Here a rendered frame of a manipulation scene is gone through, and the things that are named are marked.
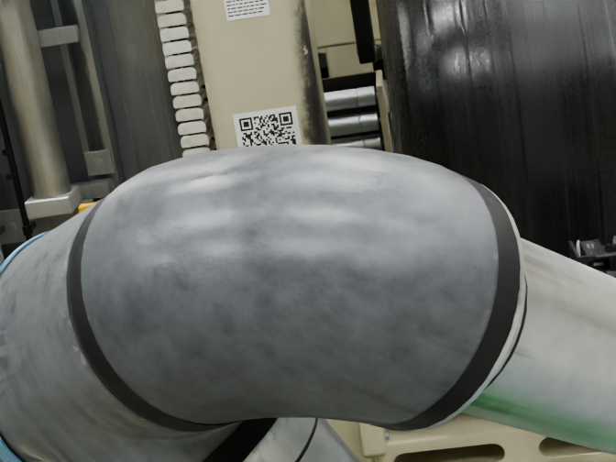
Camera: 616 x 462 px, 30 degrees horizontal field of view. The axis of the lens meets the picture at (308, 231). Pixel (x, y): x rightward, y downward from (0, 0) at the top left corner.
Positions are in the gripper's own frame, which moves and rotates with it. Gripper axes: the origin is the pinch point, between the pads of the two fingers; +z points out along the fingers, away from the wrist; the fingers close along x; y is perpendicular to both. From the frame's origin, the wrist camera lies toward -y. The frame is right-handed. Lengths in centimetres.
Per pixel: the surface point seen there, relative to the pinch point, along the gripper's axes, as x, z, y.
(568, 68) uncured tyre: 0.7, 1.2, 21.6
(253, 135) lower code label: 35.0, 19.5, 15.6
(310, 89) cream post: 27.6, 19.6, 20.1
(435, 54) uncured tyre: 13.3, 3.2, 24.4
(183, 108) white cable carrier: 44, 25, 19
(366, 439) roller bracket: 26.1, 8.6, -19.5
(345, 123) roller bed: 26, 59, 8
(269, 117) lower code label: 32.8, 19.5, 17.4
